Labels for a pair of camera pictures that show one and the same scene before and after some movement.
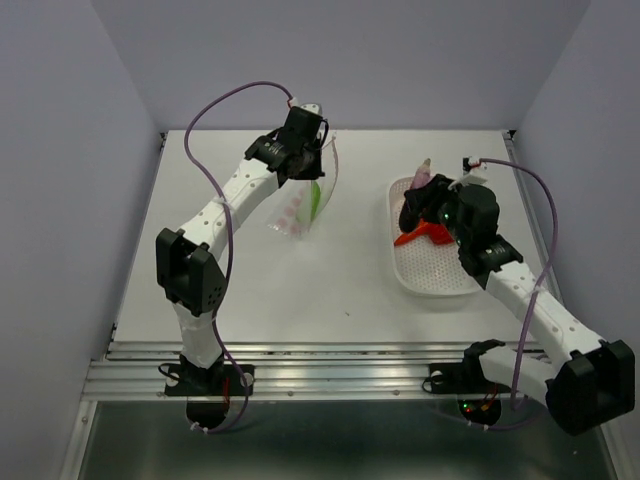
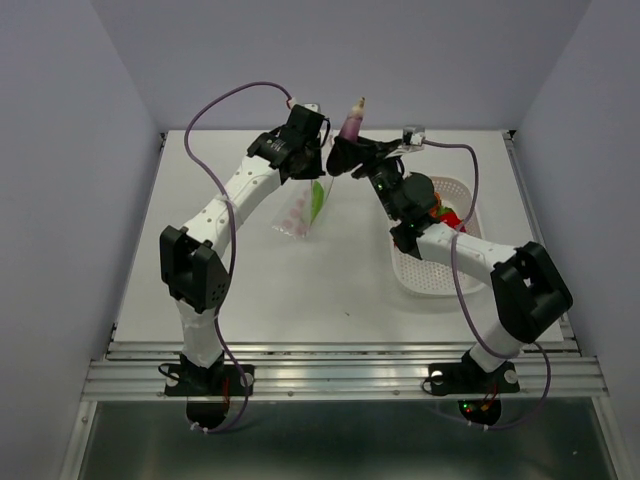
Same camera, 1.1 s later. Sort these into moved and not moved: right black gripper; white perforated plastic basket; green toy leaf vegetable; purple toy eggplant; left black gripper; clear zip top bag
Moved: right black gripper; purple toy eggplant
Not moved: green toy leaf vegetable; clear zip top bag; left black gripper; white perforated plastic basket
